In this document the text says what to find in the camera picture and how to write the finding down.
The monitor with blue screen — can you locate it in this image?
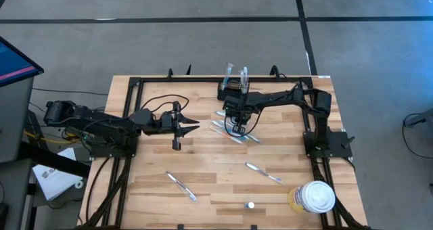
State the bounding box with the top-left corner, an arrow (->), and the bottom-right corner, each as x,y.
0,36 -> 45,89

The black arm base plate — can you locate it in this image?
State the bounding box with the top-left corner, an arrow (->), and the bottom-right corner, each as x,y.
302,130 -> 356,159
89,131 -> 140,159

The black wire toothbrush holder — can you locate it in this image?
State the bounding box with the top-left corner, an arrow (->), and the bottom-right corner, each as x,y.
216,80 -> 251,103

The black aluminium table frame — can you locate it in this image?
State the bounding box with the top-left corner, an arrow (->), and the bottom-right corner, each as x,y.
79,64 -> 373,230

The purple toothbrush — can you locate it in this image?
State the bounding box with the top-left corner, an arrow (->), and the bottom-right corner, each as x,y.
165,170 -> 198,203
244,161 -> 283,185

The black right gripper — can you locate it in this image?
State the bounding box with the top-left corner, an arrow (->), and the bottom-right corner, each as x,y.
223,99 -> 258,137

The orange toothbrush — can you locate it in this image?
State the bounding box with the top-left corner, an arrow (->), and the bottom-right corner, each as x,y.
208,125 -> 246,145

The yellow cable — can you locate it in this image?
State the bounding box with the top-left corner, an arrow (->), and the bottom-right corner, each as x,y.
22,126 -> 93,145

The white printed booklet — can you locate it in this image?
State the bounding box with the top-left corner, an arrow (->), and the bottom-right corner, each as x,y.
32,147 -> 85,202

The black stand beam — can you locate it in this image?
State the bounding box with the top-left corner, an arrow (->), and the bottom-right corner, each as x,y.
18,141 -> 91,179

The grey furniture foot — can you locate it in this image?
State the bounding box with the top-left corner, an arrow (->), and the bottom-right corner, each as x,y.
403,107 -> 433,129

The thin black floor cable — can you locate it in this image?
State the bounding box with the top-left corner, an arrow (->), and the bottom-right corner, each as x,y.
401,112 -> 433,160
32,87 -> 109,97

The yellow wipes canister white lid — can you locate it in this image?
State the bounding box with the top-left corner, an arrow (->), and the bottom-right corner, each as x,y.
287,180 -> 336,214

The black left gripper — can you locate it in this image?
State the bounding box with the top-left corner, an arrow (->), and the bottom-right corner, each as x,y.
150,101 -> 200,152

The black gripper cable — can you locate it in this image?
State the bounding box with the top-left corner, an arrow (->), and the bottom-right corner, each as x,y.
140,93 -> 190,121
223,106 -> 265,138

